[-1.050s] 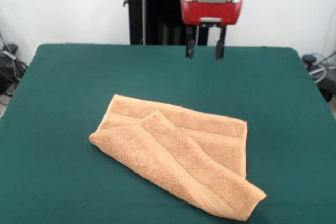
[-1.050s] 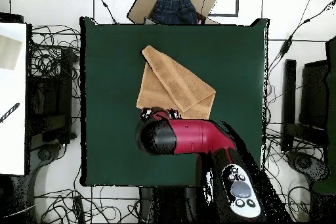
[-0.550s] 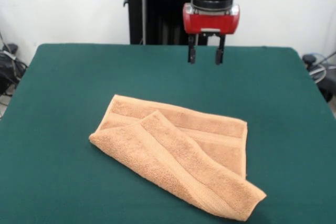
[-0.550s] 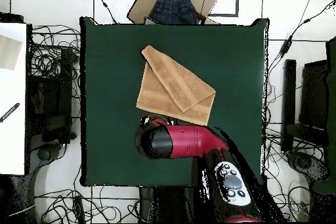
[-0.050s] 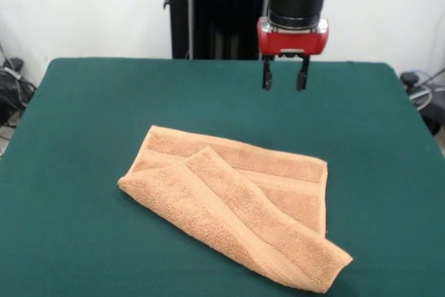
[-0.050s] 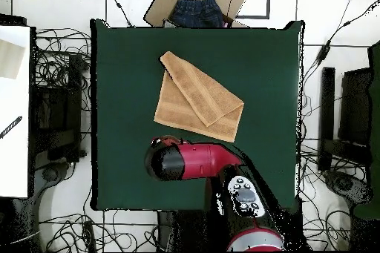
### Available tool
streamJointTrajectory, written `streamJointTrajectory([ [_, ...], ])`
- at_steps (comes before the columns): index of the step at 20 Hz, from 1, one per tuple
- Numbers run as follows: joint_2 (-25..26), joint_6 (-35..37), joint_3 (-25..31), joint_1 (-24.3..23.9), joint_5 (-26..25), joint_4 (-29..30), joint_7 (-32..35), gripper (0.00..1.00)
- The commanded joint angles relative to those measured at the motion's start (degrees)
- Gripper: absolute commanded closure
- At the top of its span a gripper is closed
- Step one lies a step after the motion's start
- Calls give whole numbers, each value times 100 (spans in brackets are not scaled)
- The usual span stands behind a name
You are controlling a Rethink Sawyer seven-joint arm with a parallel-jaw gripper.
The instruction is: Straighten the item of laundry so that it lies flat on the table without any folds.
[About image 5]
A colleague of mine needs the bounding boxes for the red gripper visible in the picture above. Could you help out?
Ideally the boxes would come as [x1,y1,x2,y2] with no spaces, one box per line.
[256,20,330,92]

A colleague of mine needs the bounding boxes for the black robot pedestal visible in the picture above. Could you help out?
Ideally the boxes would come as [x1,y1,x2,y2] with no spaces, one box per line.
[161,0,271,61]

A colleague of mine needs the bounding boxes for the dark green table cloth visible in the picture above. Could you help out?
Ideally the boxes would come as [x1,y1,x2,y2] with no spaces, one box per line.
[0,57,445,297]

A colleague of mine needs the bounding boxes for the tan terry towel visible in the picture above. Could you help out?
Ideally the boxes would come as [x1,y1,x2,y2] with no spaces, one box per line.
[117,124,355,294]

